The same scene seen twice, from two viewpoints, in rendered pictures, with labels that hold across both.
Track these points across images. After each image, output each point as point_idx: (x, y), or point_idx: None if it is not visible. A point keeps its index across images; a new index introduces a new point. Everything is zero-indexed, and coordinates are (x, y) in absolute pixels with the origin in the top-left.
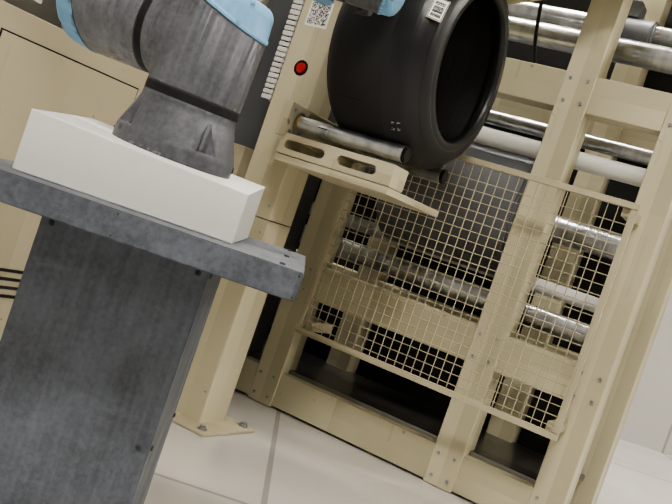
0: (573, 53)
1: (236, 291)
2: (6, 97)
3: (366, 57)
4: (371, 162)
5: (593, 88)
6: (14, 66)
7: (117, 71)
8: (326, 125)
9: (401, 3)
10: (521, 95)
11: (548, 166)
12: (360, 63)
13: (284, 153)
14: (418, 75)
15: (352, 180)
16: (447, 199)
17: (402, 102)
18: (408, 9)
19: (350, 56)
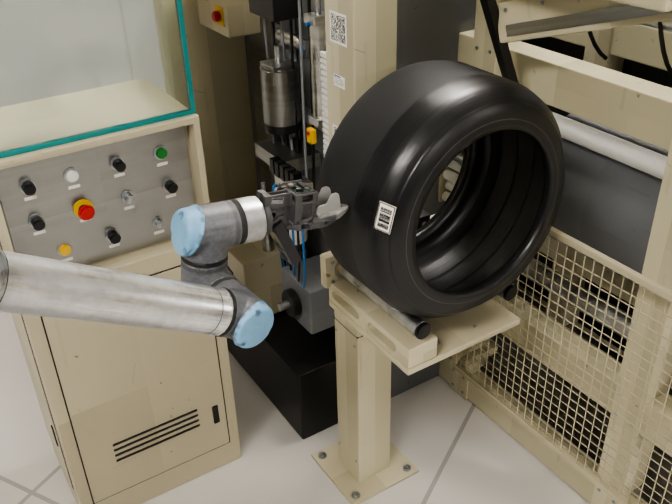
0: None
1: (353, 390)
2: (76, 345)
3: (343, 256)
4: (391, 339)
5: None
6: (69, 325)
7: (174, 261)
8: (359, 281)
9: (267, 327)
10: (630, 133)
11: (668, 229)
12: (342, 258)
13: (334, 303)
14: (390, 281)
15: (382, 351)
16: (584, 229)
17: (389, 301)
18: (357, 217)
19: (333, 249)
